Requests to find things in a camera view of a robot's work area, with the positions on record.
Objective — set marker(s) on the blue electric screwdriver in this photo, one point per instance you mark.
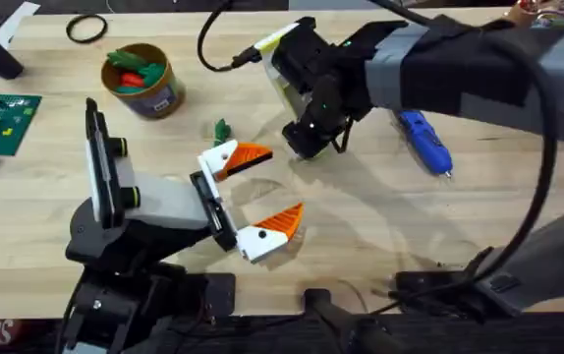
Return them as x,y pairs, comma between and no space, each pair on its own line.
424,140

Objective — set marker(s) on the black rail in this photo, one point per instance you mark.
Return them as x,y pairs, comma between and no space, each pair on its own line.
410,336

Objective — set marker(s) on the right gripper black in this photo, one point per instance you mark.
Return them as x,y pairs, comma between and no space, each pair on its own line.
321,108

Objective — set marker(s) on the green board with toy blocks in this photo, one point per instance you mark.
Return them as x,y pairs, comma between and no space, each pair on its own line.
2,118

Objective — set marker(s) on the left wrist upright black plate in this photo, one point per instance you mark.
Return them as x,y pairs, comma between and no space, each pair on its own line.
100,162

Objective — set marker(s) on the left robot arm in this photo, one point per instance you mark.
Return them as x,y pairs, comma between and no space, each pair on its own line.
115,305

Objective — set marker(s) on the right wrist upright pale plate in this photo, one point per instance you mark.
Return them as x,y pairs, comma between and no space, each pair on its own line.
282,83

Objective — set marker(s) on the heap of coloured items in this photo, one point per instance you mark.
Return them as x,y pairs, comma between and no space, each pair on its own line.
547,12

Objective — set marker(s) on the white paper strip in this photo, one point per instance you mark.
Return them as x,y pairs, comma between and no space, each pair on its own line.
14,22

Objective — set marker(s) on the brown tub with toy vegetables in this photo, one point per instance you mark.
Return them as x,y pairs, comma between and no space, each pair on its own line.
144,91

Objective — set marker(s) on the green toy vegetable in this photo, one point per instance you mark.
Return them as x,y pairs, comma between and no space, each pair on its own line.
221,132

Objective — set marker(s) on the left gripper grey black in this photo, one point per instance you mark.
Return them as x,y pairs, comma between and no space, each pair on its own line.
164,201

